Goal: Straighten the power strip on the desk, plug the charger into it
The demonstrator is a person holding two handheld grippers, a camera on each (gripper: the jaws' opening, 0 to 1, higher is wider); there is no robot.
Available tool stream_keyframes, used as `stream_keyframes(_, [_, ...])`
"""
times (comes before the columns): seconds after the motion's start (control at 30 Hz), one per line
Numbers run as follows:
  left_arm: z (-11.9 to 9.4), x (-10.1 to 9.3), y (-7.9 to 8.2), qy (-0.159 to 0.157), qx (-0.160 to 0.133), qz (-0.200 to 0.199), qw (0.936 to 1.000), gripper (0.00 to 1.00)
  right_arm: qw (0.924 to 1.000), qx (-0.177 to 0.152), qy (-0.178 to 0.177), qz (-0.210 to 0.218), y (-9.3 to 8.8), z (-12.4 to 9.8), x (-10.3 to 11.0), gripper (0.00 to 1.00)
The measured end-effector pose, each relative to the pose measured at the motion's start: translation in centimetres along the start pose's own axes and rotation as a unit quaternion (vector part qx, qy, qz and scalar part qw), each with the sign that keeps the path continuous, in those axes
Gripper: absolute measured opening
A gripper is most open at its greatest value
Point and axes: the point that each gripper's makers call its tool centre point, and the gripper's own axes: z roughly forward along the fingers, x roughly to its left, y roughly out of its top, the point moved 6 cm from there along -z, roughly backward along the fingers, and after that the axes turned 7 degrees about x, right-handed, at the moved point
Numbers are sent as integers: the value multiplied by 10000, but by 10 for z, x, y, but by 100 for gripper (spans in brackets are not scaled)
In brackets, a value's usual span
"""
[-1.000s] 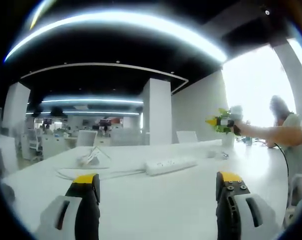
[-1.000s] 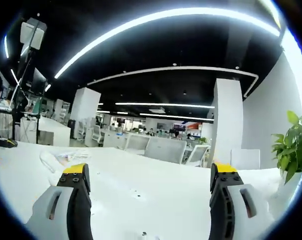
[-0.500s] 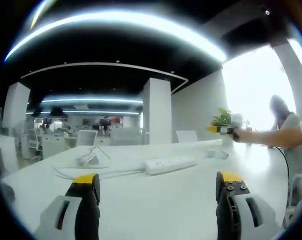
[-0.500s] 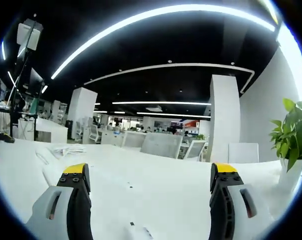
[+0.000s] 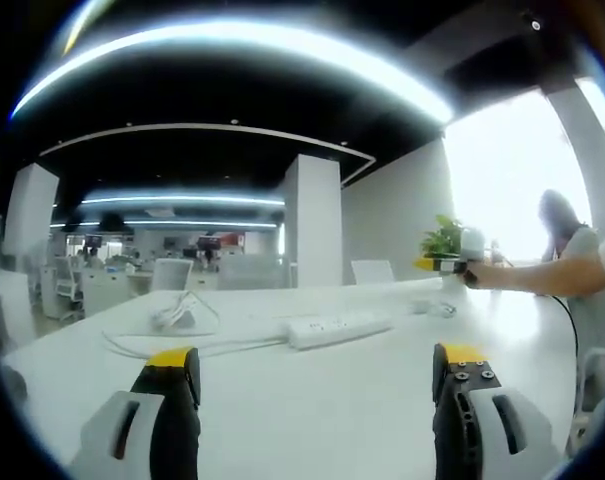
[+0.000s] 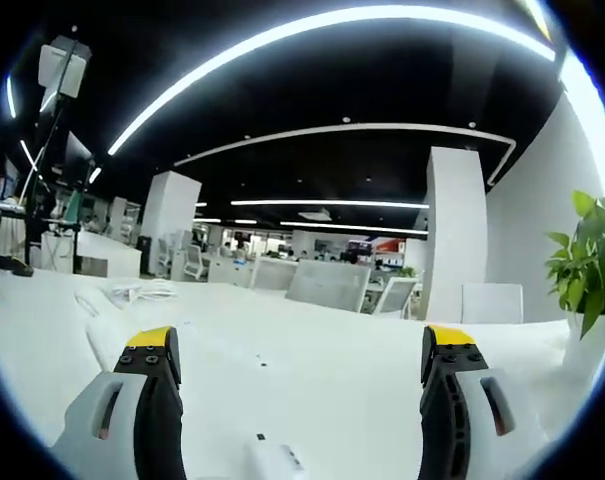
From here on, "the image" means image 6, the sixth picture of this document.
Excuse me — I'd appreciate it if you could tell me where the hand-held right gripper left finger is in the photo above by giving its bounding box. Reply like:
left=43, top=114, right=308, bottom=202
left=51, top=325, right=188, bottom=480

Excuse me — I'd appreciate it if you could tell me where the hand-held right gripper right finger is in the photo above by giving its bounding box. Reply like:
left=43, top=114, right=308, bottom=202
left=417, top=324, right=551, bottom=480

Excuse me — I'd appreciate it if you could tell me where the white charger with cable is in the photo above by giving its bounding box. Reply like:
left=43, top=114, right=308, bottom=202
left=241, top=432, right=309, bottom=480

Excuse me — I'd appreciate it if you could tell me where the white desk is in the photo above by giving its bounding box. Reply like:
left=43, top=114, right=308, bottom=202
left=0, top=267, right=586, bottom=480

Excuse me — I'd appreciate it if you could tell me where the straight ceiling light strip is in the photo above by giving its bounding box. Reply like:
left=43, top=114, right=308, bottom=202
left=229, top=199, right=431, bottom=211

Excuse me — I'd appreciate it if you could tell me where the white partition board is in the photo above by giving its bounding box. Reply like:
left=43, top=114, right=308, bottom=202
left=461, top=282, right=525, bottom=324

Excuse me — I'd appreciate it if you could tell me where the white mesh office chair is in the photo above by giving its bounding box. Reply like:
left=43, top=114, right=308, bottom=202
left=181, top=243, right=207, bottom=282
left=251, top=259, right=299, bottom=292
left=370, top=275, right=419, bottom=319

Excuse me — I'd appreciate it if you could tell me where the small dark monitor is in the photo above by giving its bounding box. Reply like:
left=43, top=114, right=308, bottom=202
left=63, top=130, right=95, bottom=174

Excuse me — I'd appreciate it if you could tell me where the white plant pot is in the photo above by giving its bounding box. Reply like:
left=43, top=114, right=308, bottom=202
left=563, top=312, right=605, bottom=374

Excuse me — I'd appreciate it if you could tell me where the grey office chair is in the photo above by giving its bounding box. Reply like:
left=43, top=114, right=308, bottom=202
left=285, top=259, right=373, bottom=314

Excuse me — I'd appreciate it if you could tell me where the white box unit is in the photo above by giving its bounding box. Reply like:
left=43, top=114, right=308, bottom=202
left=37, top=34, right=94, bottom=102

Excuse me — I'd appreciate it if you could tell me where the green potted plant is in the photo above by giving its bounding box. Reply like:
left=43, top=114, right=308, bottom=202
left=545, top=189, right=605, bottom=341

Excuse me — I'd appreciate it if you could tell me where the white ceiling track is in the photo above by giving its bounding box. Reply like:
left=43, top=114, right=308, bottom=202
left=173, top=123, right=518, bottom=187

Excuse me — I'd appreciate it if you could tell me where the long curved ceiling light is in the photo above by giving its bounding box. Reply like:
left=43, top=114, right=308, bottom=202
left=106, top=4, right=557, bottom=157

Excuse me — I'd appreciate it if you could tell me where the white cable bundle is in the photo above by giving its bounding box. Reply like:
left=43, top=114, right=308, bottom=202
left=103, top=278, right=182, bottom=304

